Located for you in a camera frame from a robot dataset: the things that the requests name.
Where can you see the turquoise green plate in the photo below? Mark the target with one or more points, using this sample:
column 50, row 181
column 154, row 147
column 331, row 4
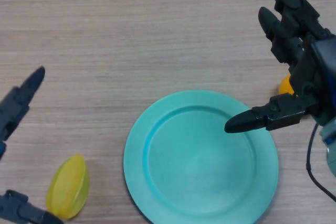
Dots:
column 199, row 166

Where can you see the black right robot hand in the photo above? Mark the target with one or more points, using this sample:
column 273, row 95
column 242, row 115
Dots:
column 315, row 77

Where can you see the yellow starfruit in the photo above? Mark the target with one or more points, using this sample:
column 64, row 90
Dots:
column 69, row 184

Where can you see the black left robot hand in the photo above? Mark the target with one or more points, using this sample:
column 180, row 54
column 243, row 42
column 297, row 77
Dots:
column 15, row 106

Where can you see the orange round fruit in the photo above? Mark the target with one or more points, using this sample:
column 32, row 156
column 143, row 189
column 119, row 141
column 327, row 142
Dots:
column 285, row 86

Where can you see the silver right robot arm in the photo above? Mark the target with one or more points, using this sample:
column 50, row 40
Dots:
column 332, row 155

